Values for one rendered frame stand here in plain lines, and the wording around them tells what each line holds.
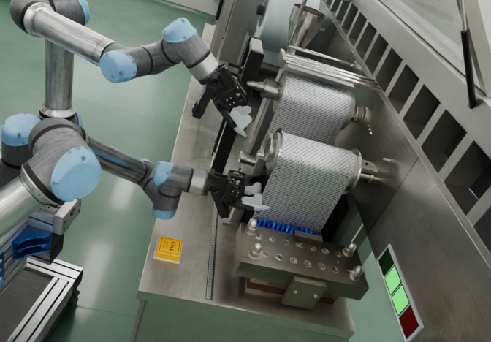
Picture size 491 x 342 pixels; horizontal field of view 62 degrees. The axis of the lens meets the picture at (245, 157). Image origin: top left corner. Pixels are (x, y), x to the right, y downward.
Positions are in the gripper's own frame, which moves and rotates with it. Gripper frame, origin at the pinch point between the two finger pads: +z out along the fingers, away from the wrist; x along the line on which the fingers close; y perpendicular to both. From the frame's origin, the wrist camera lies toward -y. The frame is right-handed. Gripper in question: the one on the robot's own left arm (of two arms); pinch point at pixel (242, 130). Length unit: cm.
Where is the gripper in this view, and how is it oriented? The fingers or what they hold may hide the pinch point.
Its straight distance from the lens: 121.1
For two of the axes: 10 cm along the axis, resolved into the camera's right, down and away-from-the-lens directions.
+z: 5.4, 7.0, 4.8
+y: 8.4, -4.5, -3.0
